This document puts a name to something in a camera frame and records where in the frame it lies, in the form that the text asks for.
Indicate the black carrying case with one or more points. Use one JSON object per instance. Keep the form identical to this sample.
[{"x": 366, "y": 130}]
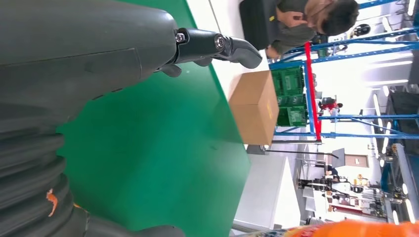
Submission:
[{"x": 257, "y": 23}]

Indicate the brown cardboard box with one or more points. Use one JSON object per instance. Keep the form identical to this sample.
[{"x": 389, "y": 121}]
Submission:
[{"x": 252, "y": 108}]

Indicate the white black humanoid robot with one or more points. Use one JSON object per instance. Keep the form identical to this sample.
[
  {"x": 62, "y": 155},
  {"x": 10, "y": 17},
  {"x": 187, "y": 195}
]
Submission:
[{"x": 327, "y": 184}]

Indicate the brown door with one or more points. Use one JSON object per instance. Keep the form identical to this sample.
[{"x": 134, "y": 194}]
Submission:
[{"x": 356, "y": 161}]

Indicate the orange detergent bottle clear cap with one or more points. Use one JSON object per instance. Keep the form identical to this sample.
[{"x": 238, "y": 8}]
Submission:
[{"x": 353, "y": 230}]

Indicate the white cabinet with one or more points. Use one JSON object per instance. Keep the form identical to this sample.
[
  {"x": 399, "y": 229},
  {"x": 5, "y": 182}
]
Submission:
[{"x": 262, "y": 189}]

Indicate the green plastic crate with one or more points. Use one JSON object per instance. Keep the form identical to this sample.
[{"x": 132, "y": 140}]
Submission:
[
  {"x": 293, "y": 117},
  {"x": 288, "y": 81}
]

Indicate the person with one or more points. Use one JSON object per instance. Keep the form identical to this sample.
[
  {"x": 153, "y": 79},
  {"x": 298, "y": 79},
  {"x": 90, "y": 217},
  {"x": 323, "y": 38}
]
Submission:
[{"x": 294, "y": 32}]

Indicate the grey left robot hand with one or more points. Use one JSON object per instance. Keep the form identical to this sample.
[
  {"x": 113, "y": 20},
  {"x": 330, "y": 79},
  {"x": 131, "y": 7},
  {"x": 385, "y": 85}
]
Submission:
[{"x": 82, "y": 49}]

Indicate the blue steel shelf rack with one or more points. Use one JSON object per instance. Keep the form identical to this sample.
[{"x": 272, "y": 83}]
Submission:
[{"x": 360, "y": 135}]

